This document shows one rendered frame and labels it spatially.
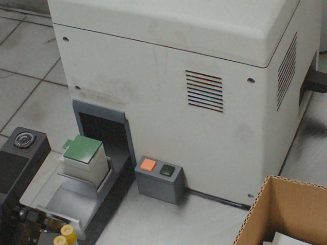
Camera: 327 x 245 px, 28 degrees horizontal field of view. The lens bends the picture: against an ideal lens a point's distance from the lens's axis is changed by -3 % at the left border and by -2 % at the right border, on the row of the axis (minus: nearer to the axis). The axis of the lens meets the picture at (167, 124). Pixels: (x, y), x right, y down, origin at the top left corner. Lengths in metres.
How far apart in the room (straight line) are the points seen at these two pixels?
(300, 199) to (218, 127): 0.13
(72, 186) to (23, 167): 0.17
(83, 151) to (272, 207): 0.25
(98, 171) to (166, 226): 0.12
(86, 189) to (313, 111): 0.37
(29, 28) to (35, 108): 0.50
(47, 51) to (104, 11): 1.89
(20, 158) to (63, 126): 1.57
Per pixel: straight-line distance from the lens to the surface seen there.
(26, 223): 0.73
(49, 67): 2.56
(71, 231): 0.76
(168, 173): 0.87
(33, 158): 0.73
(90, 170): 0.84
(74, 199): 0.88
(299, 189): 0.74
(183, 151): 0.86
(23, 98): 2.46
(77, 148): 0.85
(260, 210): 0.74
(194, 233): 0.88
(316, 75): 0.99
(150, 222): 0.89
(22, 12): 2.90
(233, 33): 0.69
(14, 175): 0.72
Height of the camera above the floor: 1.59
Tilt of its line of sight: 45 degrees down
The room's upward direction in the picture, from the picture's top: 8 degrees counter-clockwise
